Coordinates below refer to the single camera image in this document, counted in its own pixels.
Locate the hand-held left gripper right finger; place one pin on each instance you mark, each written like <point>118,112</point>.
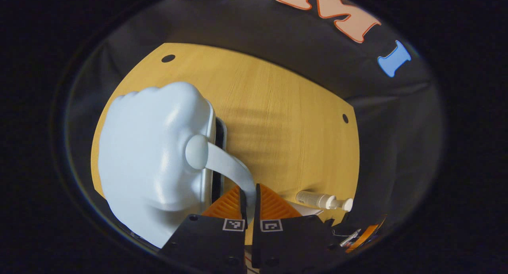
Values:
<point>257,210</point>

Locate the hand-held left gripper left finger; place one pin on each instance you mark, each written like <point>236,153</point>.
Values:
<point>243,208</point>

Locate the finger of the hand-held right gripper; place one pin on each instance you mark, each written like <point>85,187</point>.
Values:
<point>367,232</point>

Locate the white pump bottle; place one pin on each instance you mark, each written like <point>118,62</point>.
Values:
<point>313,199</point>

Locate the light blue suitcase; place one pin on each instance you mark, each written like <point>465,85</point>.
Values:
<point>151,155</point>

